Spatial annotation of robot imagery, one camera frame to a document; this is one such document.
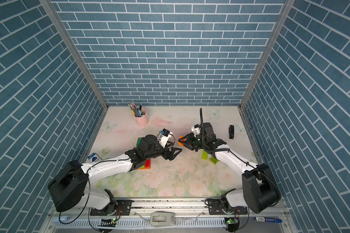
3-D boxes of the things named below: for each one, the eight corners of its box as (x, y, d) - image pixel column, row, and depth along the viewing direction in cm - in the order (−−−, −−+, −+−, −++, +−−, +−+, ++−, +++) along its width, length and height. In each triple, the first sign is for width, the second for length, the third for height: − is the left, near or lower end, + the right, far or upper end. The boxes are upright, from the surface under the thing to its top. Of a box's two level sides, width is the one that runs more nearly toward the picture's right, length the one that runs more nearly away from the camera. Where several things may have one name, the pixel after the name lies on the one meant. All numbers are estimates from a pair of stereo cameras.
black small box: (228, 138, 103) (229, 136, 101) (228, 126, 110) (229, 124, 108) (233, 139, 103) (234, 137, 100) (232, 127, 110) (234, 125, 107)
